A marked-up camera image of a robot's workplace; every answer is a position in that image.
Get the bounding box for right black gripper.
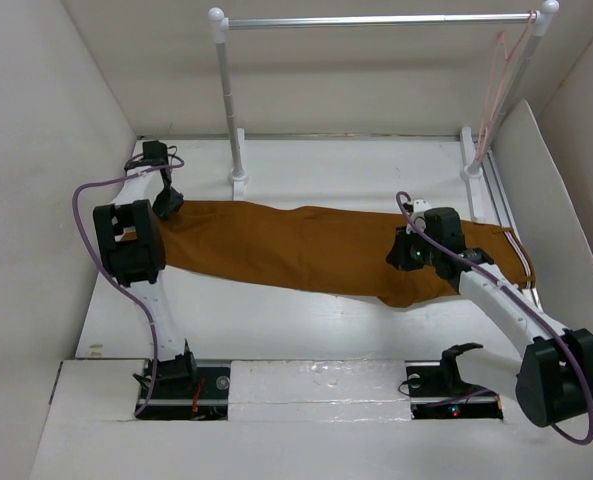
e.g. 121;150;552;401
384;223;440;271

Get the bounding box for brown trousers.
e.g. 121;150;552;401
153;198;532;310

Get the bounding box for pink wire hanger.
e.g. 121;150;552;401
474;10;538;161

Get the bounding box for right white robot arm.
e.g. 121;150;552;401
386;195;593;444

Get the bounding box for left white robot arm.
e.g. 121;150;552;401
92;140;199;399

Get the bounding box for white clothes rack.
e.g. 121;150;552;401
206;0;560;224

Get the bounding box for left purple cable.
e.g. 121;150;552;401
71;145;186;419

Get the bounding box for purple cable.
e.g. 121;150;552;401
396;191;593;445
71;145;186;419

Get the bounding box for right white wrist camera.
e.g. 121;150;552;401
411;199;431;231

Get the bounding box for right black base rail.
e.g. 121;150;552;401
398;363;504;421

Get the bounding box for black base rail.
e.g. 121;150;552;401
135;364;231;421
398;363;504;421

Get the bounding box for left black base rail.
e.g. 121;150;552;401
135;364;231;421

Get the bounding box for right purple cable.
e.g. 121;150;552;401
396;191;593;445

